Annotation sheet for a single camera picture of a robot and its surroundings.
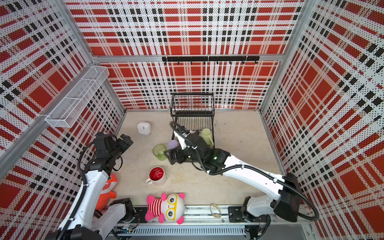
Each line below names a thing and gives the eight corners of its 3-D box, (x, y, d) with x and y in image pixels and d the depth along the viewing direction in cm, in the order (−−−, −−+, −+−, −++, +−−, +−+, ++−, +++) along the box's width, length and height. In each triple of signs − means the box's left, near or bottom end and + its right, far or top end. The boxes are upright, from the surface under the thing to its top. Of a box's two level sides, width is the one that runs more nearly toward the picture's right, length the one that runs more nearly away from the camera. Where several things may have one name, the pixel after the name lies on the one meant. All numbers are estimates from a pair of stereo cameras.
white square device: (139, 136, 108) (134, 128, 101) (141, 129, 112) (137, 121, 105) (151, 136, 108) (147, 128, 101) (153, 129, 112) (149, 121, 105)
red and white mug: (148, 185, 84) (145, 181, 79) (152, 171, 90) (148, 166, 84) (165, 185, 84) (162, 181, 79) (167, 171, 90) (165, 166, 84)
